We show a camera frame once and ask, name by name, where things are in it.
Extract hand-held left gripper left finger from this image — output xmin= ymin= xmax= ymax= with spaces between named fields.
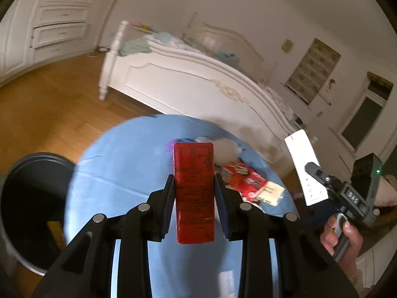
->
xmin=31 ymin=174 xmax=176 ymax=298

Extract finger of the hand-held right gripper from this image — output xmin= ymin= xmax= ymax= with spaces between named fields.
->
xmin=305 ymin=161 xmax=342 ymax=195

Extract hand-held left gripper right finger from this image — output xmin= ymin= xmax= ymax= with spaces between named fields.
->
xmin=215 ymin=173 xmax=360 ymax=298

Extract white box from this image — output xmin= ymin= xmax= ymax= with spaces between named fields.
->
xmin=284 ymin=129 xmax=329 ymax=207

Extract red drink carton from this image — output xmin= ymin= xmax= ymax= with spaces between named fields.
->
xmin=173 ymin=142 xmax=215 ymax=244

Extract black trash bin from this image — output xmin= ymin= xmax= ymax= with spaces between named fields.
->
xmin=0 ymin=152 xmax=76 ymax=277

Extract person's right hand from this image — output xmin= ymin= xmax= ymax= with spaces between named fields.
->
xmin=320 ymin=216 xmax=363 ymax=264

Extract red and white snack packet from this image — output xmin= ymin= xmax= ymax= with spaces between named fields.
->
xmin=222 ymin=161 xmax=268 ymax=203

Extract pale yellow packet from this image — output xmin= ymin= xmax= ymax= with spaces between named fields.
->
xmin=257 ymin=181 xmax=285 ymax=207

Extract white crumpled tissue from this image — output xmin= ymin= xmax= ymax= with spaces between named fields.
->
xmin=214 ymin=138 xmax=245 ymax=166

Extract blue tablecloth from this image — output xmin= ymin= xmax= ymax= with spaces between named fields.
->
xmin=64 ymin=115 xmax=301 ymax=298

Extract dark glass door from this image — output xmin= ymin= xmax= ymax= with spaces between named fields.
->
xmin=336 ymin=71 xmax=394 ymax=156

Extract purple stick sachet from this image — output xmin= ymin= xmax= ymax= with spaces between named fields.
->
xmin=167 ymin=137 xmax=199 ymax=149

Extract window with patterned blind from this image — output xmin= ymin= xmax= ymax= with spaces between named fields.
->
xmin=285 ymin=37 xmax=341 ymax=105

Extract light blue cloth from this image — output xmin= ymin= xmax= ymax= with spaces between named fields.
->
xmin=216 ymin=52 xmax=240 ymax=63

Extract teal clothes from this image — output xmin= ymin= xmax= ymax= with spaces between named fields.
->
xmin=119 ymin=37 xmax=152 ymax=57

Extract white wardrobe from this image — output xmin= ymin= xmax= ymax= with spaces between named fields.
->
xmin=0 ymin=0 xmax=131 ymax=84

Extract white bed frame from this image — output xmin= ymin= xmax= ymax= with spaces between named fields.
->
xmin=99 ymin=20 xmax=311 ymax=168

